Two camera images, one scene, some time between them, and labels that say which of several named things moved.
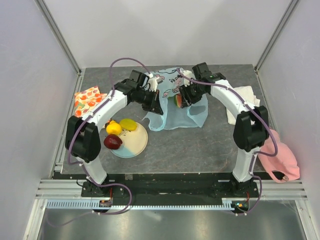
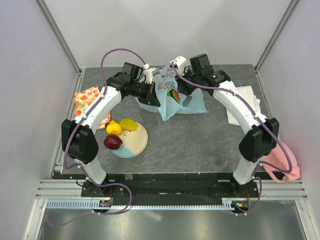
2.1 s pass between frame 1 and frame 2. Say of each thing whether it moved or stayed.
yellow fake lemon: stayed
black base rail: stayed
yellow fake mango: stayed
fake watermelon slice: moved
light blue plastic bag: moved
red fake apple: stayed
